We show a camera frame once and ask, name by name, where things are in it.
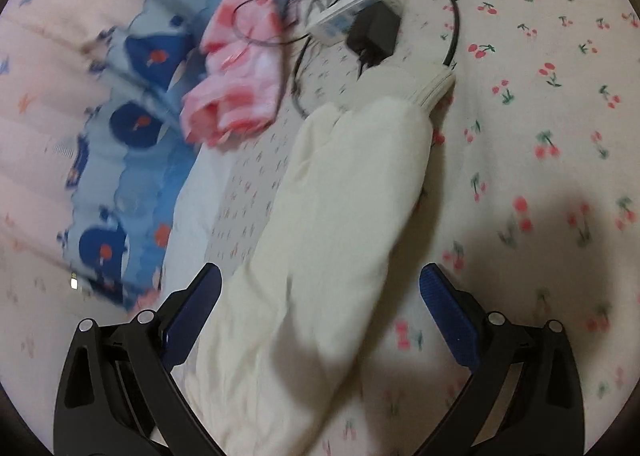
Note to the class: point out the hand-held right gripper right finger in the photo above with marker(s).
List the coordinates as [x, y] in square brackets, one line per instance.
[450, 316]

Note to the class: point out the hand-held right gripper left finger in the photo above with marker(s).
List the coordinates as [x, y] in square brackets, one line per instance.
[192, 316]

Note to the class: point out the white quilted duvet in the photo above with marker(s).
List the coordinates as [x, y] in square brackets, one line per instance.
[340, 196]

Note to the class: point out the white striped pillow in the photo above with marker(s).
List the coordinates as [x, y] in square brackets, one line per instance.
[200, 206]

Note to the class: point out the small floral print sheet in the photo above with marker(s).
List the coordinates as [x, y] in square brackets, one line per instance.
[250, 186]

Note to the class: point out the blue whale print curtain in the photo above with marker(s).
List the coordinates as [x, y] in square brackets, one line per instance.
[135, 121]

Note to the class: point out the cherry print bed sheet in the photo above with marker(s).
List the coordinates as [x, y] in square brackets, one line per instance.
[525, 111]

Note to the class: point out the pink checkered cloth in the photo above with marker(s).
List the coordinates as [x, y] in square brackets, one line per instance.
[240, 61]

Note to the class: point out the black power adapter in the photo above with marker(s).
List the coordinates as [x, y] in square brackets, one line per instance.
[372, 31]

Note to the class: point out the pink star print curtain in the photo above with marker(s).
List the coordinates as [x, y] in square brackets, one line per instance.
[60, 36]

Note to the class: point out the white power strip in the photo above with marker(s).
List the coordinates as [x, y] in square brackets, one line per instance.
[340, 19]

